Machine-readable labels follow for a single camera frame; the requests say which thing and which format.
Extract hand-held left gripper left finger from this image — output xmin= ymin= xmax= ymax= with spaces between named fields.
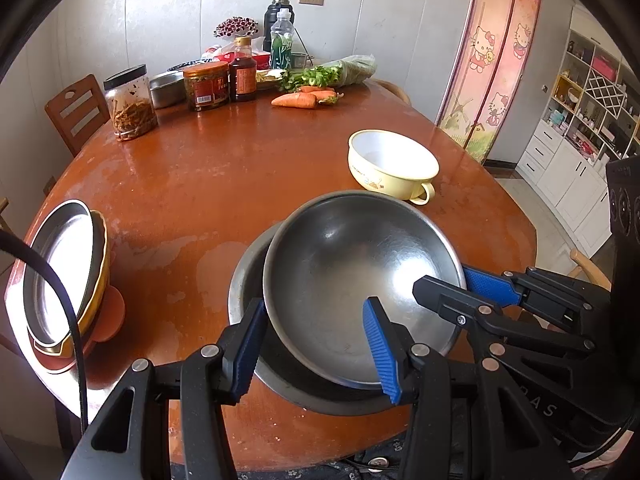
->
xmin=62 ymin=297 xmax=268 ymax=480

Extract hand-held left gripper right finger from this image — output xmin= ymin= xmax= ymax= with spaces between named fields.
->
xmin=361 ymin=296 xmax=573 ymax=480

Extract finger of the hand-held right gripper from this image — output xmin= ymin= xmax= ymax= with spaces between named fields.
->
xmin=412 ymin=275 xmax=597 ymax=358
xmin=461 ymin=265 xmax=612 ymax=332

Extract stainless steel bowl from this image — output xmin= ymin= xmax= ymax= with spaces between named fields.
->
xmin=262 ymin=190 xmax=468 ymax=391
xmin=228 ymin=222 xmax=416 ymax=417

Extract orange plate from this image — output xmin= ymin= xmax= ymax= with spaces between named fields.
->
xmin=32 ymin=285 xmax=126 ymax=373

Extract cream enamel bowl with handle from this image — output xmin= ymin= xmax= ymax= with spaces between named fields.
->
xmin=347 ymin=129 xmax=440 ymax=206

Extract yellow shell-shaped plate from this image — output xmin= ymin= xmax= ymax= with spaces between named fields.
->
xmin=25 ymin=210 xmax=110 ymax=358

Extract stainless steel plate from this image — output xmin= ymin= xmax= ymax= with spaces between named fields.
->
xmin=22 ymin=199 xmax=95 ymax=348

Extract light wooden chair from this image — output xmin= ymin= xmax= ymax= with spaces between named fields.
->
xmin=569 ymin=247 xmax=613 ymax=291

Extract dark patterned cloth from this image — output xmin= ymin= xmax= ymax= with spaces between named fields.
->
xmin=345 ymin=440 xmax=416 ymax=473

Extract white cabinet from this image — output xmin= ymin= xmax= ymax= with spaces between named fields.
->
xmin=515 ymin=27 xmax=640 ymax=256

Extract round back wooden chair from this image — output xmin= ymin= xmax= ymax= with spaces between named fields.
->
xmin=372 ymin=79 xmax=413 ymax=106

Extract pink cartoon cat door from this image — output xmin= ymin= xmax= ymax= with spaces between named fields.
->
xmin=435 ymin=0 xmax=543 ymax=163

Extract green vegetables in plastic bag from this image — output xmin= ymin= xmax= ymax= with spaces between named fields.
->
xmin=280 ymin=54 xmax=377 ymax=92

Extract red label jar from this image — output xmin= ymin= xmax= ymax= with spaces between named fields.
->
xmin=183 ymin=62 xmax=231 ymax=112

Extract clear jar with black lid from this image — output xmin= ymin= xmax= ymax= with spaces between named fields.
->
xmin=103 ymin=64 xmax=159 ymax=142

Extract small steel basin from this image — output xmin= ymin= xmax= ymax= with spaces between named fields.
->
xmin=148 ymin=70 xmax=188 ymax=109

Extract dark soy sauce bottle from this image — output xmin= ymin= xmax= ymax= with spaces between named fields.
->
xmin=228 ymin=36 xmax=258 ymax=102

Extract slatted wooden chair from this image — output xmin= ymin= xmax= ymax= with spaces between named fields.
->
xmin=44 ymin=74 xmax=112 ymax=157

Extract plastic snack bags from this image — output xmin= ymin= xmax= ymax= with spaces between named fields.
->
xmin=201 ymin=40 xmax=271 ymax=63

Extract clear plastic bottle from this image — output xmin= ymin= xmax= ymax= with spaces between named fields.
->
xmin=270 ymin=8 xmax=293 ymax=71

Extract red and white flower bouquet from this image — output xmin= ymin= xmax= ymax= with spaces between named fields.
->
xmin=213 ymin=16 xmax=260 ymax=41

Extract black thermos flask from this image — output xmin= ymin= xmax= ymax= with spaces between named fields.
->
xmin=263 ymin=0 xmax=293 ymax=53

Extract black cable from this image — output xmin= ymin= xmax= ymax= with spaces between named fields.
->
xmin=0 ymin=232 xmax=90 ymax=428

